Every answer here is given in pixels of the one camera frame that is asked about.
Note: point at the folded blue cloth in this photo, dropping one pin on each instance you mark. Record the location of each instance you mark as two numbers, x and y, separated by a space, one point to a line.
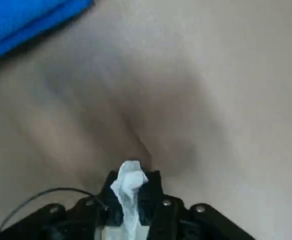
18 20

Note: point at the white tissue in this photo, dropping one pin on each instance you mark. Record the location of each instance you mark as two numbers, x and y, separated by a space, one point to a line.
129 190

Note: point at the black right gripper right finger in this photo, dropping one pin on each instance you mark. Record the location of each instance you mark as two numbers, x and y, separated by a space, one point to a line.
170 217

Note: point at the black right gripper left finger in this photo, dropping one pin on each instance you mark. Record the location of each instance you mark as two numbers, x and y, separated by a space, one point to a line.
85 217

